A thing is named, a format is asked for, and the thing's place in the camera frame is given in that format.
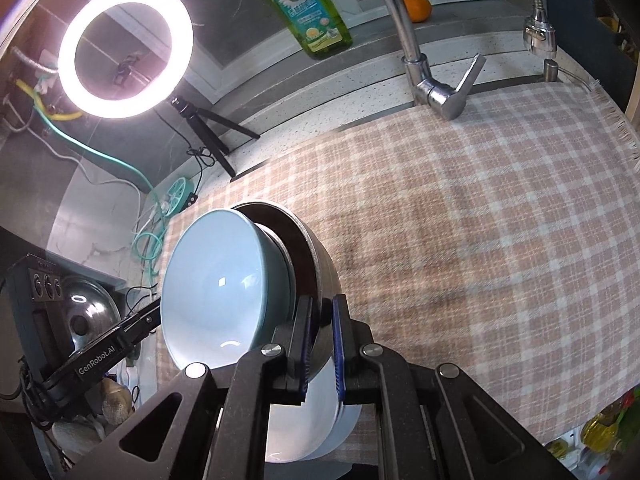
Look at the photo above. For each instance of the steel pot lid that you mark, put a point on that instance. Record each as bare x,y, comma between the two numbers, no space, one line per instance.
89,310

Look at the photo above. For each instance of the green dish soap bottle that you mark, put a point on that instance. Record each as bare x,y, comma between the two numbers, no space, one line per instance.
316,25

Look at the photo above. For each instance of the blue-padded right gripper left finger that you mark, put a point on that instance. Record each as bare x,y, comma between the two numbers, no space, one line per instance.
290,386

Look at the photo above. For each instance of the white floral plate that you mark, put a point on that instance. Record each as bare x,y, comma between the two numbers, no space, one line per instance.
312,429

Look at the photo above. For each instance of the teal cable reel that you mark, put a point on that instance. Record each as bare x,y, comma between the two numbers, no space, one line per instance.
178,196

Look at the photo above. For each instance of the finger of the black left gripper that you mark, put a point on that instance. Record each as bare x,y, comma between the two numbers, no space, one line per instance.
85,368

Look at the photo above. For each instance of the light blue ceramic bowl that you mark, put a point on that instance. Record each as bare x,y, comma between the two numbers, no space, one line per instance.
227,287

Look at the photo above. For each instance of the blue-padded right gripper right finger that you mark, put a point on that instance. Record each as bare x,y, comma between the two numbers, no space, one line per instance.
355,379

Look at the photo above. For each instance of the black tripod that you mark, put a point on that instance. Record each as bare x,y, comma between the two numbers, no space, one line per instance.
197,118

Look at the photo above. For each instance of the large dark metal bowl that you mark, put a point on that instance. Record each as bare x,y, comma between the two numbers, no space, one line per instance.
313,268

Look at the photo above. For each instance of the ring light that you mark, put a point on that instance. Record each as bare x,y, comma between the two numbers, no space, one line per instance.
164,25

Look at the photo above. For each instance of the chrome faucet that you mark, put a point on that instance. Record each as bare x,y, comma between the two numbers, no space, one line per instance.
447,101

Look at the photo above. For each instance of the orange fruit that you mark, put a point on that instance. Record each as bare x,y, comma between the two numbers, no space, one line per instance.
419,11

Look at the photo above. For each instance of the plaid beige cloth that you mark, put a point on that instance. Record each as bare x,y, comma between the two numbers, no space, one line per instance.
506,241

